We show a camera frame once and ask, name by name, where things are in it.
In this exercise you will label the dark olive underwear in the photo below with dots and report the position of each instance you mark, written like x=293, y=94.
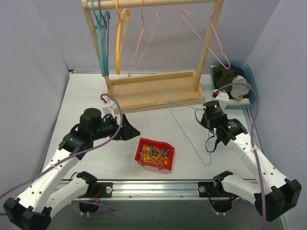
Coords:
x=222, y=76

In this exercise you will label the grey underwear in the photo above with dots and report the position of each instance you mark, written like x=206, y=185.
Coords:
x=238, y=91

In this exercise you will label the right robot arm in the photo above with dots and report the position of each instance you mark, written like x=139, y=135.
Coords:
x=275, y=194

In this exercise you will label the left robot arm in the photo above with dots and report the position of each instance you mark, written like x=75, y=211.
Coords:
x=36, y=206

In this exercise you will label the wooden hanger rack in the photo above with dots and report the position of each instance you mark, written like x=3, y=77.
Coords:
x=146, y=92

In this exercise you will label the orange plastic hanger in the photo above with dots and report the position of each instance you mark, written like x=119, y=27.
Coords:
x=123, y=19

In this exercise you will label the blue-grey plastic hanger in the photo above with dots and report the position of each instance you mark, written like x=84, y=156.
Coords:
x=105, y=37

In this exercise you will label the teal plastic hanger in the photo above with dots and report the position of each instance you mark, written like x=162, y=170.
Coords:
x=99, y=32

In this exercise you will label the pile of coloured clips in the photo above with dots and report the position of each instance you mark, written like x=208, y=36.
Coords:
x=154, y=154

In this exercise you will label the red plastic bin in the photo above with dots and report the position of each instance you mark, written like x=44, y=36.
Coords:
x=159, y=144

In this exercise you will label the teal plastic basin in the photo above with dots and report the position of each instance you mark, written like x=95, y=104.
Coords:
x=245, y=71

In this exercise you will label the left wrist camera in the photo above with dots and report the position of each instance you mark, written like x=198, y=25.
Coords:
x=110, y=108

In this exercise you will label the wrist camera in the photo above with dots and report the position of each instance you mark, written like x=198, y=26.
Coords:
x=222, y=97
x=110, y=108

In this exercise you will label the aluminium rail base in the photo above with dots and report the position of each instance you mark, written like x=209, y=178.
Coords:
x=153, y=189

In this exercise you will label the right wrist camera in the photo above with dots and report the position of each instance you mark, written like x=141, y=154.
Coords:
x=222, y=97

